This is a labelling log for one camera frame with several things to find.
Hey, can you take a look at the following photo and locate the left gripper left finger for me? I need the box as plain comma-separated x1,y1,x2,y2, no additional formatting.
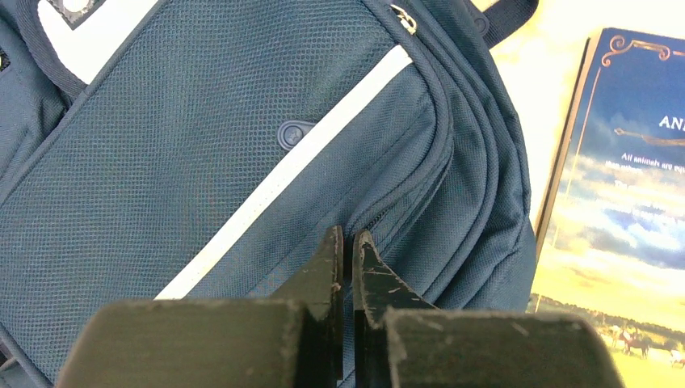
57,226,344,387

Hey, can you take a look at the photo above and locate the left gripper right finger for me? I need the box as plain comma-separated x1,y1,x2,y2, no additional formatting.
352,230,623,387

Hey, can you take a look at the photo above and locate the blue landscape cover book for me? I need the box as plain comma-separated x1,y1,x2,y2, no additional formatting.
527,27,684,387

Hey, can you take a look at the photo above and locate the navy blue student backpack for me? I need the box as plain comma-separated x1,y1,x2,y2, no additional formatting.
1,1,537,387

